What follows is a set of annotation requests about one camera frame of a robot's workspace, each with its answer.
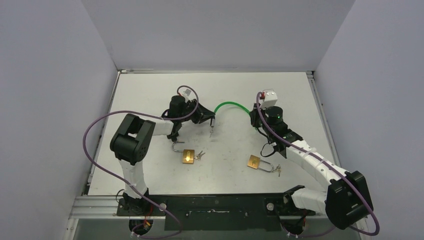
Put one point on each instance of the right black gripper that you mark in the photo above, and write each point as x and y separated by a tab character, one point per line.
257	118

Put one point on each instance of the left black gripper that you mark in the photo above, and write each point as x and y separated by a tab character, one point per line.
194	104

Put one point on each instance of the small key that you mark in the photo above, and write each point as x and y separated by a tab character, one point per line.
211	132

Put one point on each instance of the green cable lock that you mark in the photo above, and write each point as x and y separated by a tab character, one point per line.
232	103

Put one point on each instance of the long-shackle brass padlock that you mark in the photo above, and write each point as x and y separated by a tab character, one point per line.
257	163

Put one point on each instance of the silver key pair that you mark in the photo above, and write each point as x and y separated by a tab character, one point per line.
199	155

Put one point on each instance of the short brass padlock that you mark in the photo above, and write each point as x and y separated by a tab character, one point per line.
187	155

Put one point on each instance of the keys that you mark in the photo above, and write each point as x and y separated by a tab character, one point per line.
277	169

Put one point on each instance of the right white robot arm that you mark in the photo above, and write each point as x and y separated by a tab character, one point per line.
345	199

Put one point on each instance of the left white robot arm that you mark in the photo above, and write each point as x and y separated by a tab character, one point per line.
132	139

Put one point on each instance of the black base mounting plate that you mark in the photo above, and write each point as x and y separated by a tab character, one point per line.
222	212

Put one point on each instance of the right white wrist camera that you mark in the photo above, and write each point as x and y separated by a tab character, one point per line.
267	98

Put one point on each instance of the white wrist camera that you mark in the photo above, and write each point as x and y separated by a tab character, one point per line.
267	98
187	94

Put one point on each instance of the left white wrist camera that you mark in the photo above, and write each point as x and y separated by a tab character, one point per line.
187	94

